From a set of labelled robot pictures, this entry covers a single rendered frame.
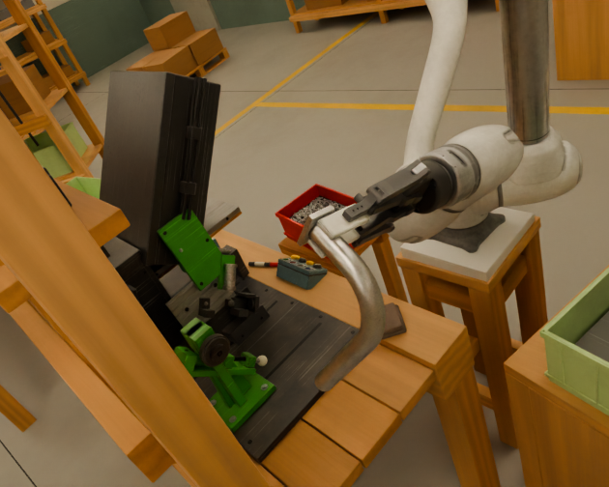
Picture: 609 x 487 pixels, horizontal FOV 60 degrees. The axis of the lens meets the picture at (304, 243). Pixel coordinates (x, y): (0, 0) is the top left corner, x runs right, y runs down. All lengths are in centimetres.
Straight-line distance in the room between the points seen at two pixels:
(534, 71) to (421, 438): 146
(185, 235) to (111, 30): 1009
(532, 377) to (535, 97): 67
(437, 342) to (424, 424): 99
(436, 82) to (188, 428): 76
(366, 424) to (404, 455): 99
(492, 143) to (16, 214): 66
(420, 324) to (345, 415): 30
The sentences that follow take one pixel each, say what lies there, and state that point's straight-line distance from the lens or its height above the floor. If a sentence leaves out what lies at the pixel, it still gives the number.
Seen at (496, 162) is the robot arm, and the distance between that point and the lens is 87.
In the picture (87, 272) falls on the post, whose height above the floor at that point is 162.
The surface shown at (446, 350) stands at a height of 90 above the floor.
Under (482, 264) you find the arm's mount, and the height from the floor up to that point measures 88.
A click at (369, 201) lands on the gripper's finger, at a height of 156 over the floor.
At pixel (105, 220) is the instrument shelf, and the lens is 101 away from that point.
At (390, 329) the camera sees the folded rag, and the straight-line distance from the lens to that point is 139.
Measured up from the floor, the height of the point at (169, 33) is 61.
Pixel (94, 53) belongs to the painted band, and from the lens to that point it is 1128.
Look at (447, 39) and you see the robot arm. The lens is 111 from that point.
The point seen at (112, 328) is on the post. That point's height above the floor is 154.
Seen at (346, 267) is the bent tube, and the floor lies 153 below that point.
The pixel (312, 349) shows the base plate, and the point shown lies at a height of 90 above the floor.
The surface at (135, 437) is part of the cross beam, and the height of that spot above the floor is 127.
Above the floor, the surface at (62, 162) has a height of 81.
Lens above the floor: 192
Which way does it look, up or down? 34 degrees down
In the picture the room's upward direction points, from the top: 23 degrees counter-clockwise
